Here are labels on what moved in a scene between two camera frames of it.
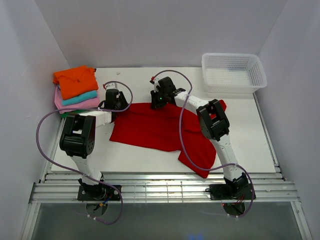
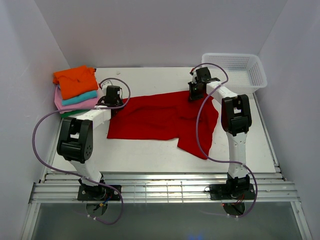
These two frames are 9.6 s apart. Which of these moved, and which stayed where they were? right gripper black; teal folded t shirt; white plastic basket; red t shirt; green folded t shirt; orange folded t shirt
Moved: right gripper black; red t shirt
Stayed: white plastic basket; teal folded t shirt; green folded t shirt; orange folded t shirt
